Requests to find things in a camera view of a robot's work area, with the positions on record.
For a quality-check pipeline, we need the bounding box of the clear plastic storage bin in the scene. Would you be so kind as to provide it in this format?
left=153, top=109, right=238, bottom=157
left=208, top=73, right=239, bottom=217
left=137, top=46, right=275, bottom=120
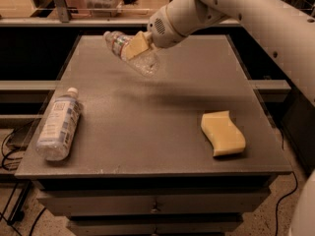
left=85, top=0, right=122, bottom=17

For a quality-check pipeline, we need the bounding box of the metal drawer knob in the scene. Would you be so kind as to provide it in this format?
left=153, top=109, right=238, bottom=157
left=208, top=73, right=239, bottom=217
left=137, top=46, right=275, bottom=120
left=151, top=204, right=160, bottom=214

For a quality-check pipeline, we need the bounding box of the grey metal railing frame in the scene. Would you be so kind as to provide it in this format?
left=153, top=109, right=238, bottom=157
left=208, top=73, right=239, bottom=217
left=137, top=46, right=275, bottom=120
left=0, top=0, right=242, bottom=29

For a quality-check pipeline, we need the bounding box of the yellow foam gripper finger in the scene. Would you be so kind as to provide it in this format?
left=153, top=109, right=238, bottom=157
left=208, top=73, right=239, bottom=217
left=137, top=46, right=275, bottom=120
left=123, top=31, right=152, bottom=60

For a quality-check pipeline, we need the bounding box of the clear crinkled water bottle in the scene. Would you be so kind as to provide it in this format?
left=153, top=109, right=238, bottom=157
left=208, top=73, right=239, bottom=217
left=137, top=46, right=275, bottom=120
left=103, top=31, right=160, bottom=77

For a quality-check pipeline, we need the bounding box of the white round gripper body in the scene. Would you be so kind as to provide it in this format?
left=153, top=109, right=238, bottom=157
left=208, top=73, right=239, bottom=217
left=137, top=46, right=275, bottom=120
left=147, top=0, right=208, bottom=48

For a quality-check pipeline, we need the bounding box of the black cables left floor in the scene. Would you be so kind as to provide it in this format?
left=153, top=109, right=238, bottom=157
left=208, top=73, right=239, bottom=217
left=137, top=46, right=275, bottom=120
left=0, top=121, right=47, bottom=236

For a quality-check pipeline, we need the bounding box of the yellow wavy sponge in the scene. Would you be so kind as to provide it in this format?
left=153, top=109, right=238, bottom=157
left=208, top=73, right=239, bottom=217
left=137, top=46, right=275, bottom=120
left=201, top=111, right=246, bottom=157

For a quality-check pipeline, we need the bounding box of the black cable right floor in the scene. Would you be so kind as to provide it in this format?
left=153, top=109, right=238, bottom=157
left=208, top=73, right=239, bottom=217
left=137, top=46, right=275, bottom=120
left=274, top=128, right=299, bottom=236

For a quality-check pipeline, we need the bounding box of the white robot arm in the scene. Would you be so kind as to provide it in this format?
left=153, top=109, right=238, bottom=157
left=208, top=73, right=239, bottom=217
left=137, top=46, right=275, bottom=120
left=124, top=0, right=315, bottom=104

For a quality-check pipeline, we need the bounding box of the blue label plastic bottle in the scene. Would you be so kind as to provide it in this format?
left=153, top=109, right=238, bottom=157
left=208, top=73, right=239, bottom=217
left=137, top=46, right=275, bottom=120
left=35, top=88, right=81, bottom=161

